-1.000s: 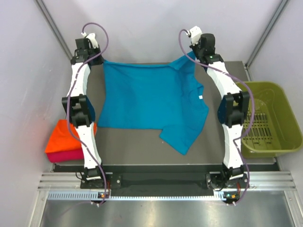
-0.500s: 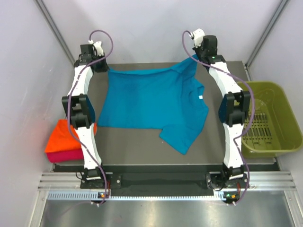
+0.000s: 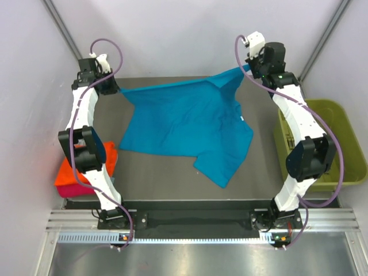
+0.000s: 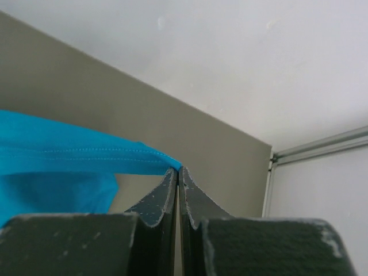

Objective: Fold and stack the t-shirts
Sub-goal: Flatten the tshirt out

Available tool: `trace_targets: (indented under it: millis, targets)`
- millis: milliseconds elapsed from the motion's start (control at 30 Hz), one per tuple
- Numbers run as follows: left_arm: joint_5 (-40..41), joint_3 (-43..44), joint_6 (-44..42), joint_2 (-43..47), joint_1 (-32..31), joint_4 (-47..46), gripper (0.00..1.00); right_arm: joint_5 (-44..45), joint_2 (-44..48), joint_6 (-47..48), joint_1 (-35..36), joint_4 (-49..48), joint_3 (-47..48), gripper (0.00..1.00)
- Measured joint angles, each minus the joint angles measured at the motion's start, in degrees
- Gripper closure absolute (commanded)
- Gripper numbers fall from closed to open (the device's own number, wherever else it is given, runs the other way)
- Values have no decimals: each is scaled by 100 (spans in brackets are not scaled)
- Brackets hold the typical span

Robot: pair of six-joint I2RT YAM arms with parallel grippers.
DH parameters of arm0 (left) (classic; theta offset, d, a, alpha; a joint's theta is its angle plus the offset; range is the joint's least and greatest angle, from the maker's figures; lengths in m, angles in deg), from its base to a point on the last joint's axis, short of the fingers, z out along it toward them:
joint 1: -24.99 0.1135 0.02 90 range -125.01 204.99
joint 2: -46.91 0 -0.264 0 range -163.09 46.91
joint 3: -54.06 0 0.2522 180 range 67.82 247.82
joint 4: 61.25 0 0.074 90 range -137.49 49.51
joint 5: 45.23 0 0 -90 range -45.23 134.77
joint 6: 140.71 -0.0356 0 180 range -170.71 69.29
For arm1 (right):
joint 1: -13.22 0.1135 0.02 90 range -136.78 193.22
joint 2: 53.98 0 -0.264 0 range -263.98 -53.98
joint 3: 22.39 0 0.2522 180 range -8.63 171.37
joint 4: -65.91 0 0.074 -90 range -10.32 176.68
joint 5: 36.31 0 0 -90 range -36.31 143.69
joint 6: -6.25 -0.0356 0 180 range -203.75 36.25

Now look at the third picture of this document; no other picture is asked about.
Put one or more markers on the aluminium frame rail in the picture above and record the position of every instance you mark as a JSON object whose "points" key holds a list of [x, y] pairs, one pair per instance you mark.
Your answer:
{"points": [[71, 220]]}

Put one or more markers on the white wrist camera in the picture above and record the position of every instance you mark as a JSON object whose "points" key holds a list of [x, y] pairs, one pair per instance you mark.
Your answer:
{"points": [[255, 43], [102, 62]]}

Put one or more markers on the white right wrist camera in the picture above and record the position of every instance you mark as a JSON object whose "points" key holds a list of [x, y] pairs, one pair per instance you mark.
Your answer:
{"points": [[255, 43]]}

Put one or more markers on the grey slotted cable duct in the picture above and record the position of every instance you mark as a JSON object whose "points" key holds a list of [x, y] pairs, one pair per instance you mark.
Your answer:
{"points": [[120, 239]]}

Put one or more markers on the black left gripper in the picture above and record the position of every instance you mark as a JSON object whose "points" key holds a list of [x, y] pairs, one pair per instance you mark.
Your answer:
{"points": [[114, 88]]}

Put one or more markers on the pink folded t shirt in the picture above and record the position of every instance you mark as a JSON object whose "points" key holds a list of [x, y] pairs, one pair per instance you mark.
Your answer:
{"points": [[74, 190]]}

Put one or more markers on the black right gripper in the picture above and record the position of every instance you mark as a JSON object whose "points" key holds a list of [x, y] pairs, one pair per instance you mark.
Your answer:
{"points": [[250, 62]]}

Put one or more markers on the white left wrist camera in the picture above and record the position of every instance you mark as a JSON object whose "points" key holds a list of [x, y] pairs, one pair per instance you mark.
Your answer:
{"points": [[102, 62]]}

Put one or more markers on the orange folded t shirt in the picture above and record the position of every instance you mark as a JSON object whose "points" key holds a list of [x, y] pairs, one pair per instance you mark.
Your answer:
{"points": [[65, 175]]}

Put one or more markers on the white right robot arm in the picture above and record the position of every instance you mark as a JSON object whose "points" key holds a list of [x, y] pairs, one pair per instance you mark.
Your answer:
{"points": [[314, 149]]}

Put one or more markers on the olive green plastic basket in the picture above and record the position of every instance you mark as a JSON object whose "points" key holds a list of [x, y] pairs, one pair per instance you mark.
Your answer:
{"points": [[355, 164]]}

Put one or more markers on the blue t shirt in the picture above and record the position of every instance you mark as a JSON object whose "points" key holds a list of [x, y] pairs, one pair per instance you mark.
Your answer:
{"points": [[196, 118]]}

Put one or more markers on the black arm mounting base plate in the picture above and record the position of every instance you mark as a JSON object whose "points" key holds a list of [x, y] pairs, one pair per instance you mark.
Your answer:
{"points": [[195, 218]]}

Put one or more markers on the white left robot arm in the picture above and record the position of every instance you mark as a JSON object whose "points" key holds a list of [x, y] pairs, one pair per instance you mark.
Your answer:
{"points": [[83, 148]]}

